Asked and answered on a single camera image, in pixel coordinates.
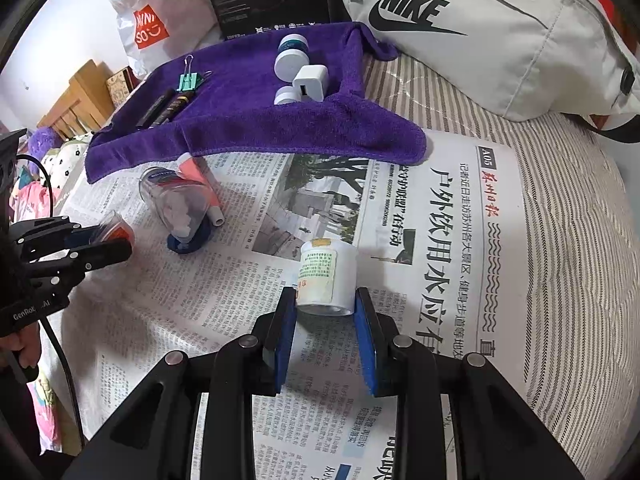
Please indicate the white charger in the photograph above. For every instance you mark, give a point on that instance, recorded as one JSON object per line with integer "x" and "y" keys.
{"x": 312, "y": 80}

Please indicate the black gold lipstick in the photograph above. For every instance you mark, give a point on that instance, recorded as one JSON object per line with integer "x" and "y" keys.
{"x": 179, "y": 105}

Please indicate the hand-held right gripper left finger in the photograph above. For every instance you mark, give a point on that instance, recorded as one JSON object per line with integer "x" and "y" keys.
{"x": 285, "y": 345}

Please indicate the pink tube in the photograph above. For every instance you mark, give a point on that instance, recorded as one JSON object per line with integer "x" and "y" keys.
{"x": 197, "y": 172}

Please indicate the purple fluffy toy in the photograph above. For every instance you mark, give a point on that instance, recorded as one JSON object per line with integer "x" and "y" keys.
{"x": 40, "y": 140}

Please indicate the green binder clip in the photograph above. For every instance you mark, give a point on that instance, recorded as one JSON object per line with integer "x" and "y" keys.
{"x": 189, "y": 82}

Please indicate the white dotted pillow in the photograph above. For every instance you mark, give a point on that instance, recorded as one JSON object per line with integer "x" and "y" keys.
{"x": 70, "y": 152}

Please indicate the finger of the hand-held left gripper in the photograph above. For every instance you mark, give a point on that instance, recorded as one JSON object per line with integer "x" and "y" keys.
{"x": 55, "y": 232}
{"x": 100, "y": 255}

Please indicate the clear bottle with blue cap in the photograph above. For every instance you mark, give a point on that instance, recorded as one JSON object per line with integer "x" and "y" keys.
{"x": 175, "y": 205}

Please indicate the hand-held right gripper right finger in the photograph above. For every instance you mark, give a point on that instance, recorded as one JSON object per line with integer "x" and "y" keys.
{"x": 367, "y": 345}

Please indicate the small white jar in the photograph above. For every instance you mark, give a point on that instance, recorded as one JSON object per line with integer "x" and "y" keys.
{"x": 284, "y": 96}

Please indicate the newspaper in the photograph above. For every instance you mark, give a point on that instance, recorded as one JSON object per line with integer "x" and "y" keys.
{"x": 425, "y": 270}

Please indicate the white blue bottle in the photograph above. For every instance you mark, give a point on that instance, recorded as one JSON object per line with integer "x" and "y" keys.
{"x": 289, "y": 64}

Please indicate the wooden headboard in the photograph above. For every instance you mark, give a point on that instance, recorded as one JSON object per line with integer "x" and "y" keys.
{"x": 80, "y": 95}

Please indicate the person's left hand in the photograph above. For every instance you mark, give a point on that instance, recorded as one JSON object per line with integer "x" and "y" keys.
{"x": 22, "y": 342}

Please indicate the purple towel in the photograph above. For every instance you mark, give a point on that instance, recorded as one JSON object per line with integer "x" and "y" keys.
{"x": 250, "y": 125}

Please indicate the grey waist bag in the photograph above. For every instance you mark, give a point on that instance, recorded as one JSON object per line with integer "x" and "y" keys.
{"x": 525, "y": 35}

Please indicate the white medicine bottle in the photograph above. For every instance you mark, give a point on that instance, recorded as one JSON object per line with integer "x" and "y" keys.
{"x": 325, "y": 275}

